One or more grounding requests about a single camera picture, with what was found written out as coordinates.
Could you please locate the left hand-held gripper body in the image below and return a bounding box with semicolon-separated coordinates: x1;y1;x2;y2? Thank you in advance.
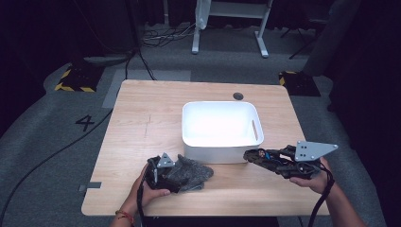
145;152;182;194

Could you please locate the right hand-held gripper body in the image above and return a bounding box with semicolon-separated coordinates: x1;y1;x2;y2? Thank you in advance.
276;140;340;180

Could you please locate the grey fluffy cloth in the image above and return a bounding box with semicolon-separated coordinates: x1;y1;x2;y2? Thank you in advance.
169;153;215;194

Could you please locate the white plastic bin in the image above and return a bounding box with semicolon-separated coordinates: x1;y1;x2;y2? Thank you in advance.
182;100;266;166

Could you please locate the person's left hand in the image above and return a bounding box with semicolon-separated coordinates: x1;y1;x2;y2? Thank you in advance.
127;166;171;212

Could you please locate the person's right hand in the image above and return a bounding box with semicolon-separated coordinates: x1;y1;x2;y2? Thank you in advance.
288;156;333;195

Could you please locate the black yellow striped base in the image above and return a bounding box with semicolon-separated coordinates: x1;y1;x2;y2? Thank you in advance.
278;70;322;97
54;64;105;94

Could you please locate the grey tape strip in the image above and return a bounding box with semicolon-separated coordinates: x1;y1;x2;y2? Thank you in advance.
78;181;102;193

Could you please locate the grey fabric cover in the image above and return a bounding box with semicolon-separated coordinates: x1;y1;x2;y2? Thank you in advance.
302;0;362;77

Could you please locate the black tripod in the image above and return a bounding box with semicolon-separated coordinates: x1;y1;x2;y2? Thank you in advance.
280;17;326;61

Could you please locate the dark stand with grey base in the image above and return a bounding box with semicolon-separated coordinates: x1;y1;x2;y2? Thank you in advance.
82;0;142;68

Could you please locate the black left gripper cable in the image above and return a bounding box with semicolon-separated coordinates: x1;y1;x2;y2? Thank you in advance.
136;182;147;227

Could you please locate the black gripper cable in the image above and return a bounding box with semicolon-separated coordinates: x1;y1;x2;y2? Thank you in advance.
136;182;147;227
307;162;337;227

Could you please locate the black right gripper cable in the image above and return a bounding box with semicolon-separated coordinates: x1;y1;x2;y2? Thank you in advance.
307;162;337;227

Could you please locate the red string bracelet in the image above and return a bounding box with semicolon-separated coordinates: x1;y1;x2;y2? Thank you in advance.
114;209;136;226

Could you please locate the white metal stand frame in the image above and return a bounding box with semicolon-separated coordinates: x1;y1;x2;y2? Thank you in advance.
191;0;274;59

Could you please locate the long black floor cable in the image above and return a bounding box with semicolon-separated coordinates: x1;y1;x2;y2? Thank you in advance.
0;108;113;223

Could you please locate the bundle of floor cables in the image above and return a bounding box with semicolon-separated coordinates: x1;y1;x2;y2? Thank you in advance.
141;22;197;49

